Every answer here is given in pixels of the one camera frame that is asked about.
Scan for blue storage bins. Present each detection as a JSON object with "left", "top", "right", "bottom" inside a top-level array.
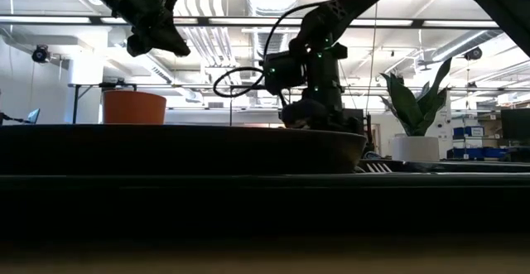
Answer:
[{"left": 446, "top": 124, "right": 500, "bottom": 160}]

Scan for dark grey round plate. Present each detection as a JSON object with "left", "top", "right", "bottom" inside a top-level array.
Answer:
[{"left": 0, "top": 123, "right": 369, "bottom": 175}]

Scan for beige table mat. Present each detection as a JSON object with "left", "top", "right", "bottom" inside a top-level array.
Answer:
[{"left": 0, "top": 236, "right": 530, "bottom": 274}]

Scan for black monitor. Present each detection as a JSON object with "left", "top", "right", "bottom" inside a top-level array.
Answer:
[
  {"left": 499, "top": 108, "right": 530, "bottom": 141},
  {"left": 342, "top": 107, "right": 366, "bottom": 122}
]

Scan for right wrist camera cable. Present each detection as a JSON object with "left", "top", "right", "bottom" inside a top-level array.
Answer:
[{"left": 212, "top": 0, "right": 328, "bottom": 99}]

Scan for green plant in white pot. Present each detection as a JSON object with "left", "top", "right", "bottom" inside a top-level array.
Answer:
[{"left": 378, "top": 56, "right": 453, "bottom": 163}]

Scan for black ceiling spotlight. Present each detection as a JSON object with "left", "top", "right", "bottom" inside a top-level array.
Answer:
[
  {"left": 31, "top": 44, "right": 52, "bottom": 65},
  {"left": 463, "top": 46, "right": 484, "bottom": 62}
]

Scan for red plastic cup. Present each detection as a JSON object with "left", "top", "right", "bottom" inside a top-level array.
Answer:
[{"left": 102, "top": 89, "right": 168, "bottom": 126}]

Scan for dark green tray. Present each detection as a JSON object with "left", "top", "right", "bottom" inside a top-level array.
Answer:
[{"left": 0, "top": 159, "right": 530, "bottom": 242}]

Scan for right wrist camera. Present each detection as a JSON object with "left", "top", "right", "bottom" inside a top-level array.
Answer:
[{"left": 263, "top": 50, "right": 308, "bottom": 96}]

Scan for black background rig frame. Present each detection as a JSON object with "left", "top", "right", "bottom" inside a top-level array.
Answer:
[
  {"left": 67, "top": 82, "right": 138, "bottom": 125},
  {"left": 229, "top": 84, "right": 266, "bottom": 127}
]

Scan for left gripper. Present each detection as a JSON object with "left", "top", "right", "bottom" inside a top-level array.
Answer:
[{"left": 125, "top": 0, "right": 192, "bottom": 58}]

